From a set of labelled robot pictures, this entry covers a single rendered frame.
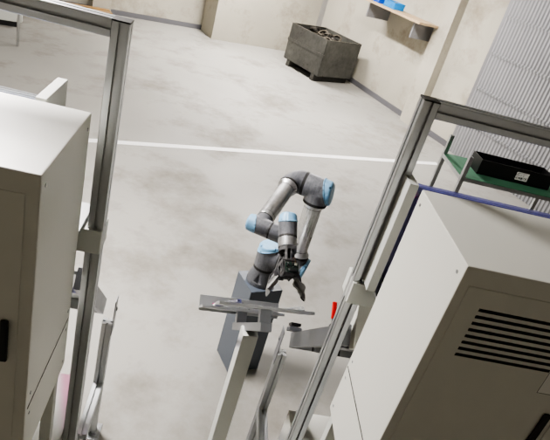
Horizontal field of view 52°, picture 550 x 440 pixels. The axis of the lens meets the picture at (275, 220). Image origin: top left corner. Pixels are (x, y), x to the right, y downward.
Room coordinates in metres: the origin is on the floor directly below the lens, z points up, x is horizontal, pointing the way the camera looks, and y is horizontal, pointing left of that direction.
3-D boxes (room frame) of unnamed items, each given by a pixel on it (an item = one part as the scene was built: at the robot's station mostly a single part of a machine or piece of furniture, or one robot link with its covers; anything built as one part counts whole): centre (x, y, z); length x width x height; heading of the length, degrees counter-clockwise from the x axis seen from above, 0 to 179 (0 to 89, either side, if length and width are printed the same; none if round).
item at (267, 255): (2.42, -0.02, 0.72); 0.13 x 0.12 x 0.14; 78
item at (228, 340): (2.43, -0.02, 0.28); 0.18 x 0.18 x 0.55; 33
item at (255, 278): (2.43, -0.02, 0.60); 0.15 x 0.15 x 0.10
